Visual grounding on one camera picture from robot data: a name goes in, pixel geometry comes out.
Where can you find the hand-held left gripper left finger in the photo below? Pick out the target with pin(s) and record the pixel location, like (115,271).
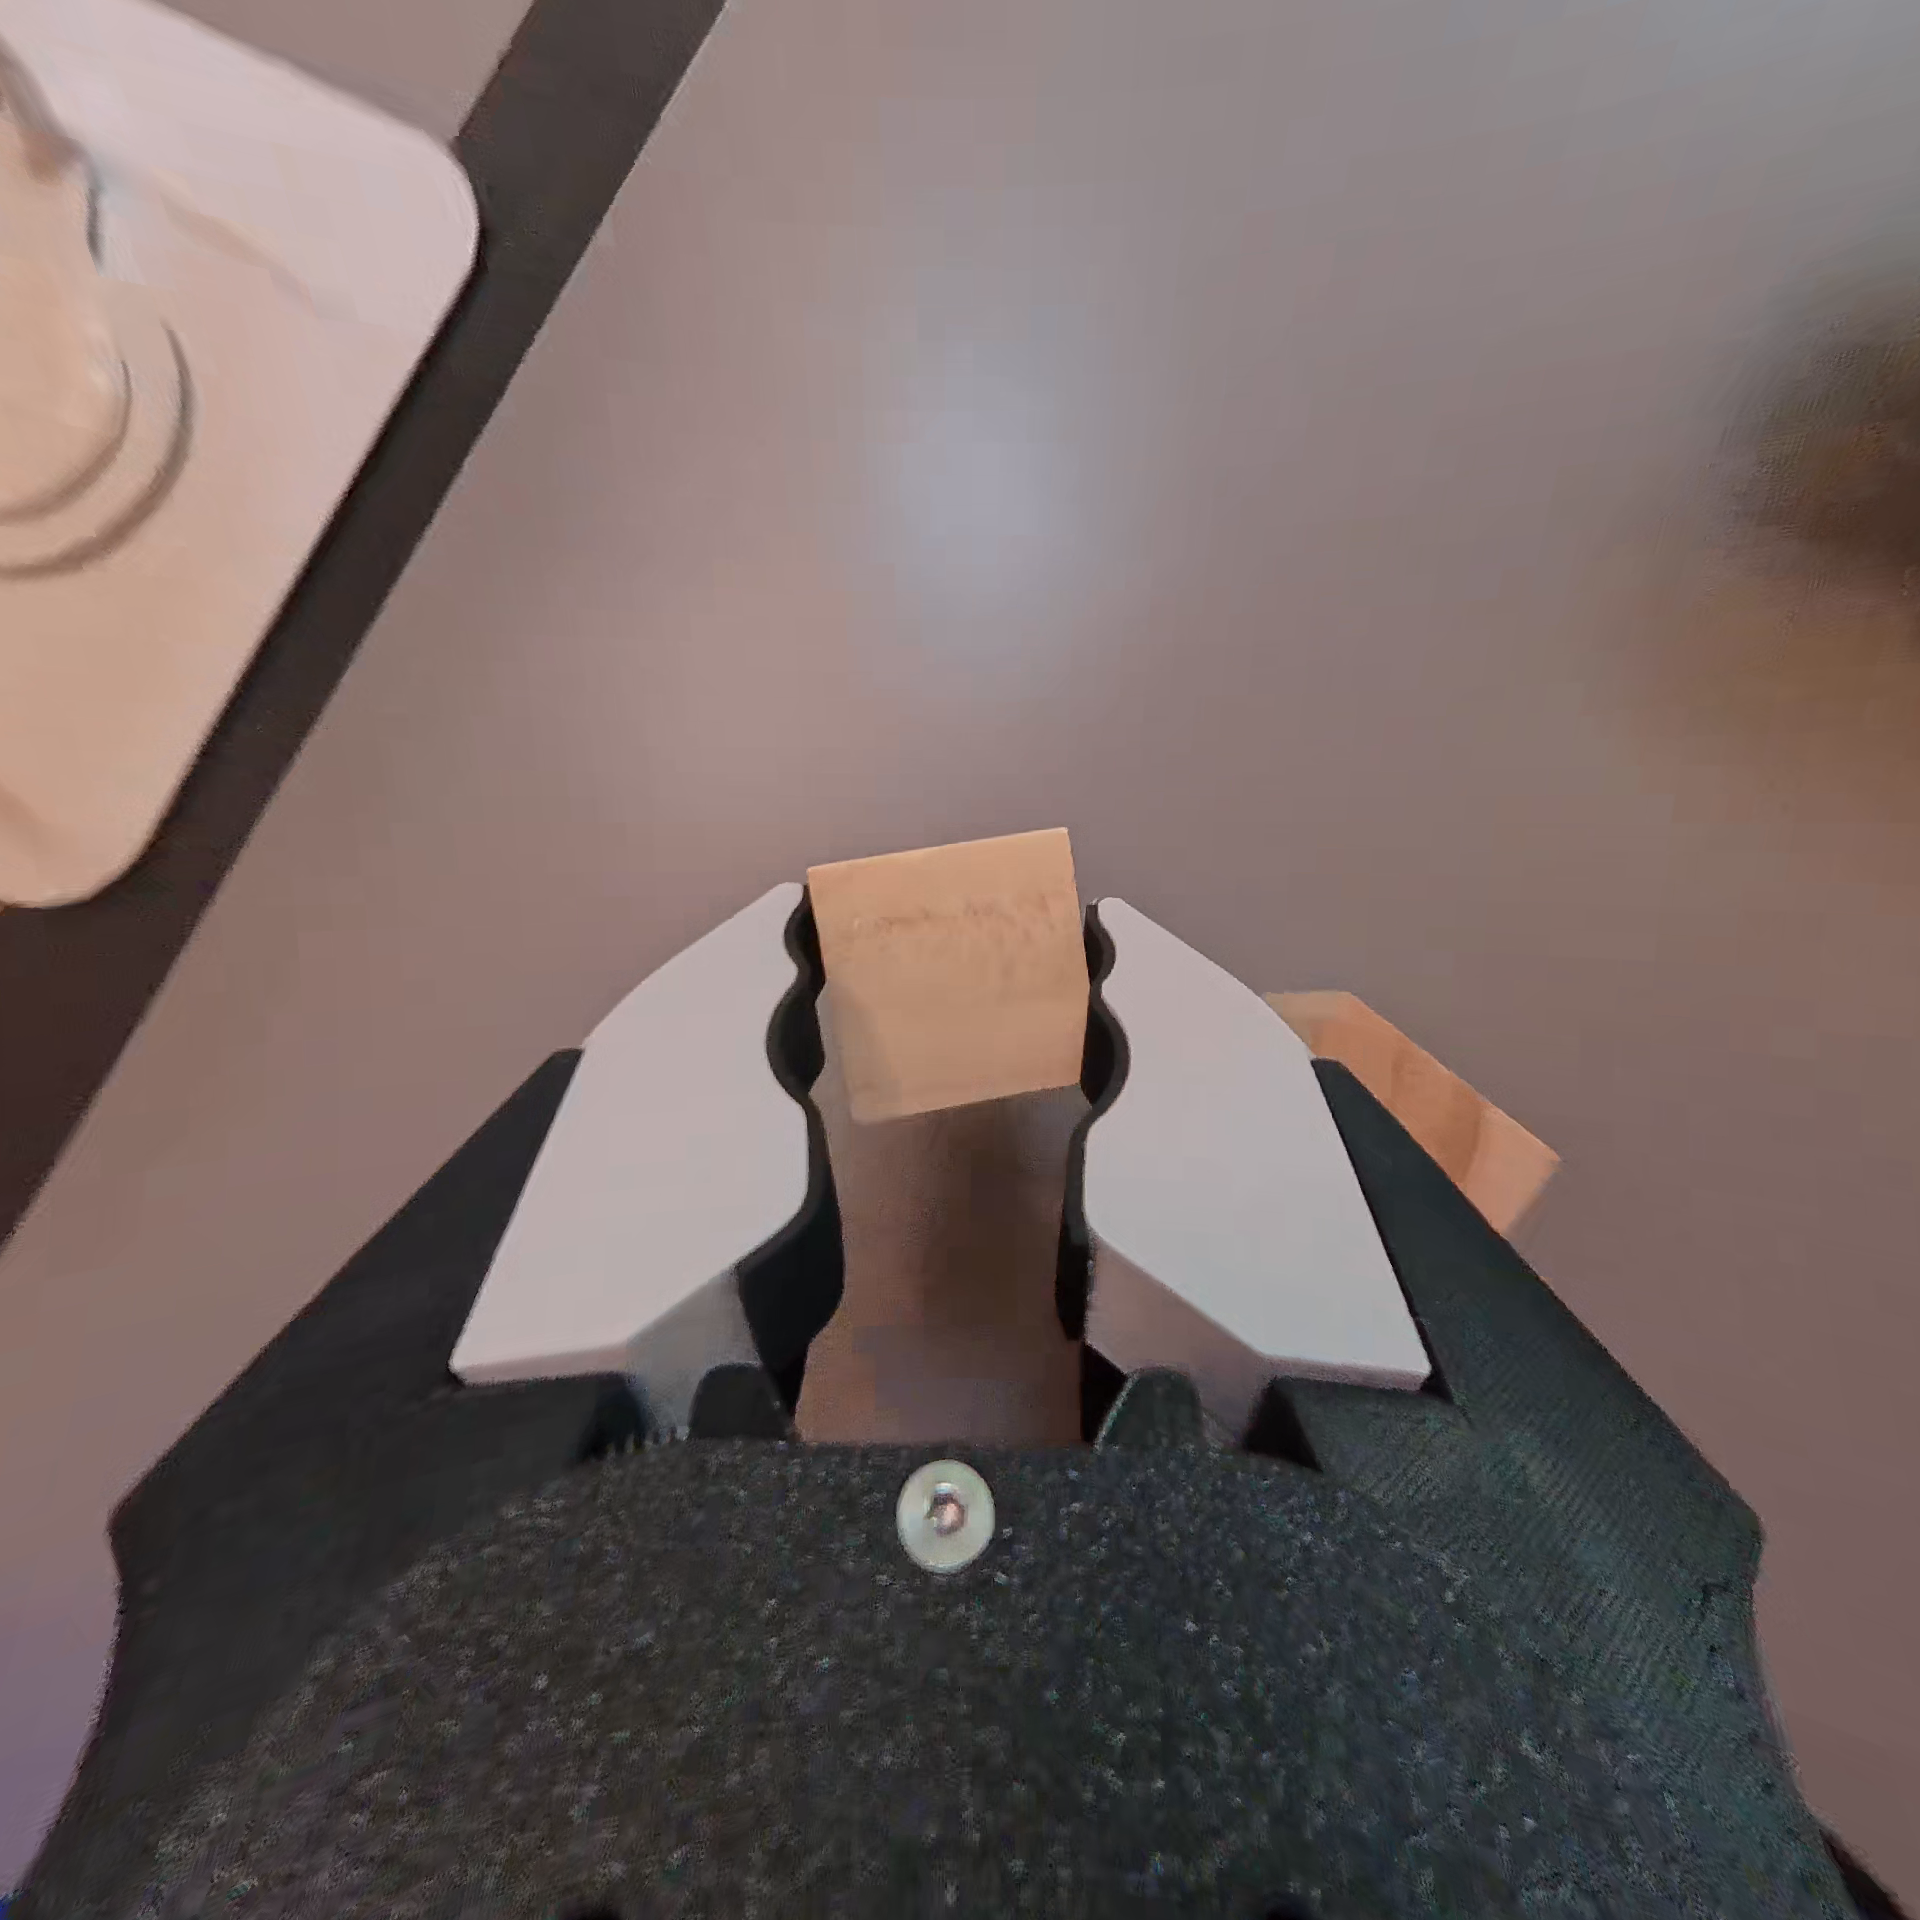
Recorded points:
(646,1170)

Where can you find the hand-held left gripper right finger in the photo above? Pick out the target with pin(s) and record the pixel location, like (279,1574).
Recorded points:
(1245,1184)

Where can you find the small wooden cube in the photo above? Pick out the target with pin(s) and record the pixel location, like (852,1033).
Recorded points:
(949,983)

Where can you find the large wooden cube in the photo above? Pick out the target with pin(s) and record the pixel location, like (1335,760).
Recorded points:
(1435,1110)

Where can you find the pale wooden board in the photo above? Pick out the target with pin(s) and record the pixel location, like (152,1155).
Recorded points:
(226,450)

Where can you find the clear glass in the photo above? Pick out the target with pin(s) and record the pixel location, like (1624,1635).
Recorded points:
(67,346)

